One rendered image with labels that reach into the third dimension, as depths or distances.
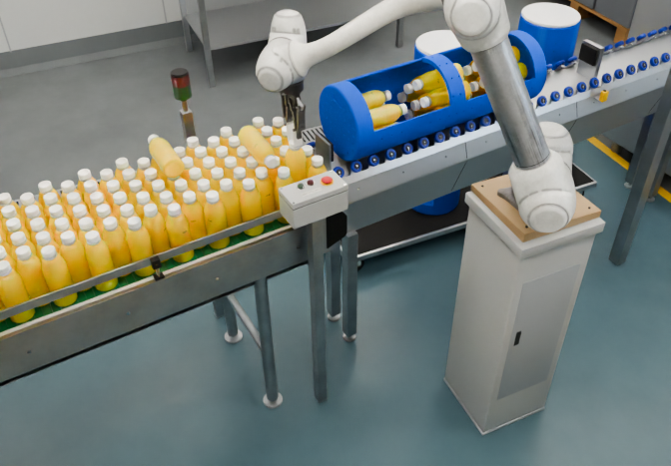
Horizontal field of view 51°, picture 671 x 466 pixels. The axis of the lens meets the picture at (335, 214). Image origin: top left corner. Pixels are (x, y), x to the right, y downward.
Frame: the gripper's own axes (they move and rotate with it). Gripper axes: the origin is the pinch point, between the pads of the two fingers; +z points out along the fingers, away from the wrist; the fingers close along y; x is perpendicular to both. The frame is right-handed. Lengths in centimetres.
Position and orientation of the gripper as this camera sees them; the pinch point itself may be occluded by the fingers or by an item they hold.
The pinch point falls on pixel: (294, 134)
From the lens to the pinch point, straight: 228.4
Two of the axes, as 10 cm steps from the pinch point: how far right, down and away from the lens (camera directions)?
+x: -8.6, 3.3, -3.9
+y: -5.1, -5.4, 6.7
